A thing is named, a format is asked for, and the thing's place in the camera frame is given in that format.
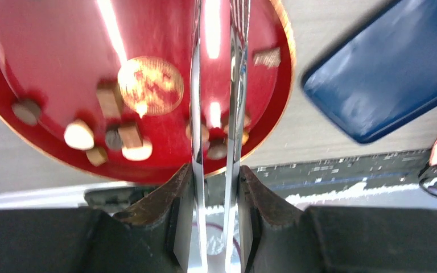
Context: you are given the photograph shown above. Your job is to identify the brown cube chocolate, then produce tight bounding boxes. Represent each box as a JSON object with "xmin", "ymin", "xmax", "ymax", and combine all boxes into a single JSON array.
[{"xmin": 118, "ymin": 123, "xmax": 143, "ymax": 148}]

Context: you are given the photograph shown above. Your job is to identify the red round tray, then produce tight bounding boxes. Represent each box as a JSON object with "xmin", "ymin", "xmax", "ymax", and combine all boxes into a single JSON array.
[{"xmin": 0, "ymin": 1, "xmax": 296, "ymax": 185}]

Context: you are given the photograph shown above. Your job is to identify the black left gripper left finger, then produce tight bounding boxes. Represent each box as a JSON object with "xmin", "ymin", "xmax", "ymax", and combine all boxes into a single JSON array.
[{"xmin": 0, "ymin": 164, "xmax": 194, "ymax": 272}]

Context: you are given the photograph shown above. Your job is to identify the metal tongs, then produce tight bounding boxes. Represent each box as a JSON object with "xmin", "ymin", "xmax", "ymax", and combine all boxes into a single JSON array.
[{"xmin": 189, "ymin": 1, "xmax": 251, "ymax": 272}]

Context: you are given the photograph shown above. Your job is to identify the brown rectangular chocolate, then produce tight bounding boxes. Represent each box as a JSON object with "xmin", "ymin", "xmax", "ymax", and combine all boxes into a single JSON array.
[{"xmin": 96, "ymin": 82, "xmax": 123, "ymax": 118}]

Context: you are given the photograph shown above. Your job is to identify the white oval chocolate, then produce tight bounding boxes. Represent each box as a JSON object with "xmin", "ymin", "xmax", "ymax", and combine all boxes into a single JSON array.
[
  {"xmin": 63, "ymin": 119, "xmax": 94, "ymax": 151},
  {"xmin": 122, "ymin": 140, "xmax": 152, "ymax": 162}
]

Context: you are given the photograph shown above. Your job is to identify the dark ridged round chocolate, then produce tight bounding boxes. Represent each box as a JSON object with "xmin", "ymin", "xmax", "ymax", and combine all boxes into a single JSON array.
[{"xmin": 105, "ymin": 128, "xmax": 123, "ymax": 151}]

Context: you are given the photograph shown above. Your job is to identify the silver wrapped chocolate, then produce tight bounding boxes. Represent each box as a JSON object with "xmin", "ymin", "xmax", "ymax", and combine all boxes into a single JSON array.
[{"xmin": 253, "ymin": 47, "xmax": 281, "ymax": 68}]

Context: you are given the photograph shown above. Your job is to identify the grey round edge chocolate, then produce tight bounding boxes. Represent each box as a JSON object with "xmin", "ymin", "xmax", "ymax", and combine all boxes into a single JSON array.
[{"xmin": 11, "ymin": 99, "xmax": 42, "ymax": 126}]

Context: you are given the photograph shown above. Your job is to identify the blue tin lid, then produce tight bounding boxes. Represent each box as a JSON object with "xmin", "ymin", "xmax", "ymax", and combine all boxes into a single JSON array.
[{"xmin": 301, "ymin": 1, "xmax": 437, "ymax": 144}]

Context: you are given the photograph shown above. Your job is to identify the tan ridged round chocolate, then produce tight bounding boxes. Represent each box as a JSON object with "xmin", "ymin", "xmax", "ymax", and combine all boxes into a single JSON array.
[{"xmin": 85, "ymin": 146, "xmax": 108, "ymax": 167}]

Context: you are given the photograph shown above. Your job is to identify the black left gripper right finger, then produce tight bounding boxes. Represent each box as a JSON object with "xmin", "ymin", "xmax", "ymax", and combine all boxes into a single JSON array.
[{"xmin": 239, "ymin": 166, "xmax": 437, "ymax": 272}]

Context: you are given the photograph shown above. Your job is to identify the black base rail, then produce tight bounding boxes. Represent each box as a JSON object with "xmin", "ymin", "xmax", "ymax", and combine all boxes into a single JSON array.
[{"xmin": 84, "ymin": 149, "xmax": 431, "ymax": 213}]

